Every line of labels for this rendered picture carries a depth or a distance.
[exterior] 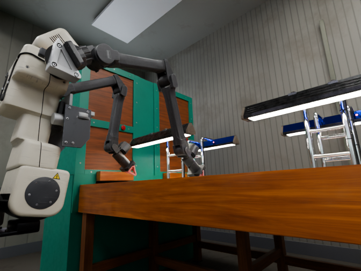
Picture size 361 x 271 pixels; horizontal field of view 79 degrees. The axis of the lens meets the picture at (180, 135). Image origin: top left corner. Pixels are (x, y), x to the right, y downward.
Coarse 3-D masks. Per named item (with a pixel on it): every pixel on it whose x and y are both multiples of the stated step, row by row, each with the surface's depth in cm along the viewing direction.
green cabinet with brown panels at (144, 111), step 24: (120, 72) 201; (96, 96) 180; (144, 96) 218; (96, 120) 175; (120, 120) 193; (144, 120) 212; (168, 120) 238; (192, 120) 267; (96, 144) 173; (72, 168) 160; (96, 168) 169; (144, 168) 202
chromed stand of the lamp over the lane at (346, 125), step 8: (336, 80) 86; (344, 104) 97; (304, 112) 108; (344, 112) 97; (304, 120) 107; (344, 120) 96; (320, 128) 102; (328, 128) 100; (336, 128) 98; (344, 128) 96; (352, 136) 94; (312, 144) 104; (352, 144) 93; (312, 152) 103; (336, 152) 97; (344, 152) 95; (352, 152) 93; (312, 160) 102; (352, 160) 92
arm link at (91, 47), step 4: (88, 48) 82; (92, 48) 83; (92, 56) 83; (92, 60) 84; (92, 64) 86; (96, 64) 85; (92, 68) 88; (96, 68) 88; (100, 68) 89; (96, 72) 89
